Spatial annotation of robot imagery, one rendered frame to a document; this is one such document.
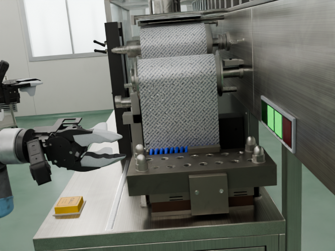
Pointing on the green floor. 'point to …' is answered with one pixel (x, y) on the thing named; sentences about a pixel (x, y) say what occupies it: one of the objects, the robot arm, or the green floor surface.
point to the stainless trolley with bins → (8, 122)
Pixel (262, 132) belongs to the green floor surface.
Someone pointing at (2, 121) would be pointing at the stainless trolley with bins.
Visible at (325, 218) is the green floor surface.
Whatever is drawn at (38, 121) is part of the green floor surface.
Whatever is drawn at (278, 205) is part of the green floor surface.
